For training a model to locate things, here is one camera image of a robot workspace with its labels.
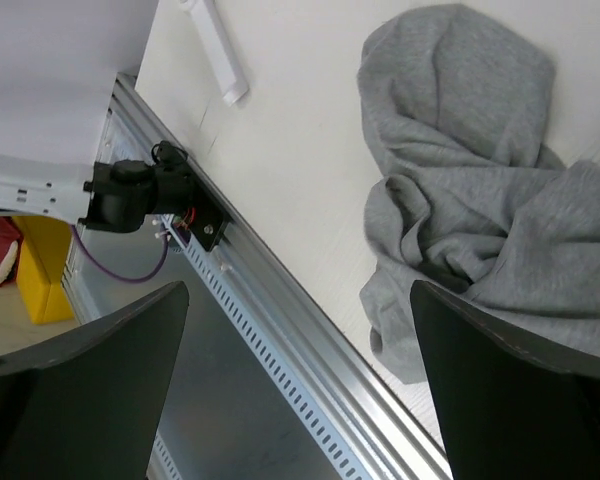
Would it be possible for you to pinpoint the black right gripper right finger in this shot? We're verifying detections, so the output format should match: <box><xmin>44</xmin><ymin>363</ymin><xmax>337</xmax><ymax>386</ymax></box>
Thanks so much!
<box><xmin>410</xmin><ymin>281</ymin><xmax>600</xmax><ymax>479</ymax></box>

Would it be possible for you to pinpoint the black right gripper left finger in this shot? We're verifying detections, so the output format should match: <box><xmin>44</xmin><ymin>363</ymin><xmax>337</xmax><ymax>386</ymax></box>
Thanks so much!
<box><xmin>0</xmin><ymin>282</ymin><xmax>189</xmax><ymax>479</ymax></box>

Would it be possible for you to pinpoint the grey tank top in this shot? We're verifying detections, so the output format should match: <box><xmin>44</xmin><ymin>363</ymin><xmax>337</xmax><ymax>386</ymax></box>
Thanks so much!
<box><xmin>357</xmin><ymin>4</ymin><xmax>600</xmax><ymax>384</ymax></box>

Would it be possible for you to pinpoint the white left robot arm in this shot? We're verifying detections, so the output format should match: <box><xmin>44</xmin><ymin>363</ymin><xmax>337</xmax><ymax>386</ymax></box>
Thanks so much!
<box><xmin>0</xmin><ymin>140</ymin><xmax>229</xmax><ymax>251</ymax></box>

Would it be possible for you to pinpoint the yellow box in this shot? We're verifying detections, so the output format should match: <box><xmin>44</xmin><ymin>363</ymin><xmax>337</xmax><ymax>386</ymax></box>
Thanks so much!
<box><xmin>13</xmin><ymin>216</ymin><xmax>74</xmax><ymax>325</ymax></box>

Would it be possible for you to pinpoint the metal clothes rack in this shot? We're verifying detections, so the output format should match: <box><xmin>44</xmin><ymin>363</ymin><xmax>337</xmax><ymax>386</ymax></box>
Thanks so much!
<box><xmin>178</xmin><ymin>0</ymin><xmax>249</xmax><ymax>106</ymax></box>

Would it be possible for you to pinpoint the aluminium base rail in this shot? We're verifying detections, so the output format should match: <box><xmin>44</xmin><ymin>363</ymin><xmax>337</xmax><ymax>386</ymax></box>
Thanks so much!
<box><xmin>104</xmin><ymin>72</ymin><xmax>454</xmax><ymax>480</ymax></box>

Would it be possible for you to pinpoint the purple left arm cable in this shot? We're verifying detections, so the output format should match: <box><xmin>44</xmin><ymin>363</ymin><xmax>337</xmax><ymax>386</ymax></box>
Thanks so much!
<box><xmin>69</xmin><ymin>219</ymin><xmax>171</xmax><ymax>287</ymax></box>

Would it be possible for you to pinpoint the white slotted cable duct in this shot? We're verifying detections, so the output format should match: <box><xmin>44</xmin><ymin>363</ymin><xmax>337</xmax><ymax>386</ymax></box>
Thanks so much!
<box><xmin>154</xmin><ymin>233</ymin><xmax>369</xmax><ymax>479</ymax></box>

